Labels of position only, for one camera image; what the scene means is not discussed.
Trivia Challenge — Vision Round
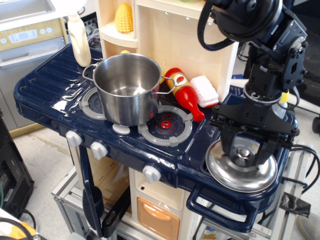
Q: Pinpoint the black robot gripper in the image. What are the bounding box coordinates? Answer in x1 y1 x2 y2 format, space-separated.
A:
211 87 300 166

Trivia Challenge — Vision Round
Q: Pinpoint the grey left stove burner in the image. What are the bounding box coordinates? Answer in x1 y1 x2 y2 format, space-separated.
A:
79 87 106 121

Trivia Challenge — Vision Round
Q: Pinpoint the grey right stove burner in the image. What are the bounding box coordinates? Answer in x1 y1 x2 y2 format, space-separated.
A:
137 105 193 147

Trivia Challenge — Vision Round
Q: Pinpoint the black computer case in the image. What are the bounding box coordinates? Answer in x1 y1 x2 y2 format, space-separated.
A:
0 119 35 219

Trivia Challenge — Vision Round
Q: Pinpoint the grey stove burner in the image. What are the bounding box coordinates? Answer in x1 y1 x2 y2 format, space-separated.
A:
79 87 106 121
137 105 193 147

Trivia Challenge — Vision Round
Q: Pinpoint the stainless steel pot lid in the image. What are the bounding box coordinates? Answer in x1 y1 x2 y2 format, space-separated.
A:
205 136 278 193

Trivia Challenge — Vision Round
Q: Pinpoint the grey stove knob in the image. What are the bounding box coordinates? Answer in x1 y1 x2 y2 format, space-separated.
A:
142 165 161 184
90 141 108 160
65 130 82 148

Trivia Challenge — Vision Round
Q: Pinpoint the grey middle stove knob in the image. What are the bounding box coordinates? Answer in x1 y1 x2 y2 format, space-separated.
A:
90 141 108 160

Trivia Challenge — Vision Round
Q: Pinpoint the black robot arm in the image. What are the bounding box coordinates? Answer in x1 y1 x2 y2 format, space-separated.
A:
197 0 308 166

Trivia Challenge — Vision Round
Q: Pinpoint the grey left stove knob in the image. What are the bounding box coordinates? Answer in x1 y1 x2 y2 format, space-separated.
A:
65 130 82 148

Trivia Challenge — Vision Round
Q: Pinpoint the aluminium frame cart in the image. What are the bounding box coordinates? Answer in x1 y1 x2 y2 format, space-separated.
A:
52 146 310 240

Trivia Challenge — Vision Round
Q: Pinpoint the black cable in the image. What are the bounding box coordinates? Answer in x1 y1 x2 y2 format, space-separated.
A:
282 144 320 195

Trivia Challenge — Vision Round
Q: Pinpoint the white red toy sponge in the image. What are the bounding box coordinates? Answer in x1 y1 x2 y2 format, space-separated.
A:
190 75 219 108

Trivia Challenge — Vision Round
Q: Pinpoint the red toy ketchup bottle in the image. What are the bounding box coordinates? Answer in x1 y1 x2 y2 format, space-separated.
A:
164 67 205 123

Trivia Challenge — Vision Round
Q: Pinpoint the grey toy faucet yellow cap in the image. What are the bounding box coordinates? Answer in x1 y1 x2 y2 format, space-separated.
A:
272 92 289 119

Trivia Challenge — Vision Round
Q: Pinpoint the cream toy kitchen shelf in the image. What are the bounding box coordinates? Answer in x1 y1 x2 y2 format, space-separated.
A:
95 0 239 102

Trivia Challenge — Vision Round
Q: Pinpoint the grey right stove knob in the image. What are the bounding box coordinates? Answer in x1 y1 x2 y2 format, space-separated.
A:
142 165 161 184

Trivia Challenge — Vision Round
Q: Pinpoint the navy toy kitchen counter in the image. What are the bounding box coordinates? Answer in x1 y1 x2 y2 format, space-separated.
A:
13 45 289 233

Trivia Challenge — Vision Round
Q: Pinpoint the cream toy bottle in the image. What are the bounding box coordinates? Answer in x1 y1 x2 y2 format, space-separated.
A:
67 13 91 68

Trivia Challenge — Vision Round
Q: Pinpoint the grey dishwasher appliance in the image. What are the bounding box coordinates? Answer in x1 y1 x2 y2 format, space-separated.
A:
0 18 68 131

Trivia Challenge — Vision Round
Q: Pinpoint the yellow toy corn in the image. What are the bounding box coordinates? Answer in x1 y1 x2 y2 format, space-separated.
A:
115 3 134 33

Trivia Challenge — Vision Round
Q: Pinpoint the orange toy drawer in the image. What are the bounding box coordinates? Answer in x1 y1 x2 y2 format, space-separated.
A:
137 197 180 240

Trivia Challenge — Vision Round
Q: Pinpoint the grey round stove button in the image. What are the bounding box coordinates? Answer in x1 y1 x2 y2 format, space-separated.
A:
112 124 131 135

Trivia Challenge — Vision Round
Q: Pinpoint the navy toy oven door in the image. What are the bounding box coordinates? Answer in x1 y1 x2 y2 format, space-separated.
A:
79 145 131 239

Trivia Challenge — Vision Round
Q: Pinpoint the white stand frame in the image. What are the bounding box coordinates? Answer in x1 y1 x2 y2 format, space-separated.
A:
230 74 320 115

